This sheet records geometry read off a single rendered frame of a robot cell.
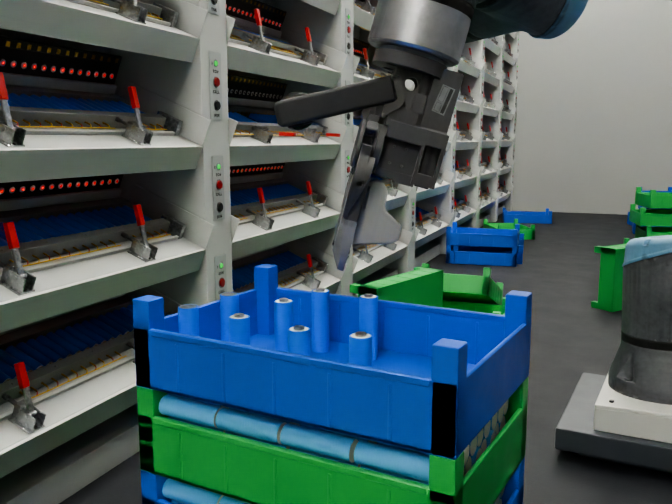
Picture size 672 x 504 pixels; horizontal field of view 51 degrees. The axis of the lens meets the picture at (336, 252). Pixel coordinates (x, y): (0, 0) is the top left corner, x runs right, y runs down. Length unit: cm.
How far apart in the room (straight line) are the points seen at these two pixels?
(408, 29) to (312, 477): 39
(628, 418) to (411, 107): 74
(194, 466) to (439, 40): 43
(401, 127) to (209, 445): 33
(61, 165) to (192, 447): 53
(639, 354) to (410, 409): 84
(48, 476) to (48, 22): 64
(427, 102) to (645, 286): 70
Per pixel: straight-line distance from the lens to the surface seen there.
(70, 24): 108
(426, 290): 178
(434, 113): 68
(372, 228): 66
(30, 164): 100
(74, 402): 113
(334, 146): 190
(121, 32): 116
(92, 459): 122
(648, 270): 127
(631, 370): 132
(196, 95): 132
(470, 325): 68
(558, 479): 123
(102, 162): 111
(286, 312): 66
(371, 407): 52
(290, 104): 67
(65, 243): 113
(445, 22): 66
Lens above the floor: 54
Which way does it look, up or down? 9 degrees down
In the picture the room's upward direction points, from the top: straight up
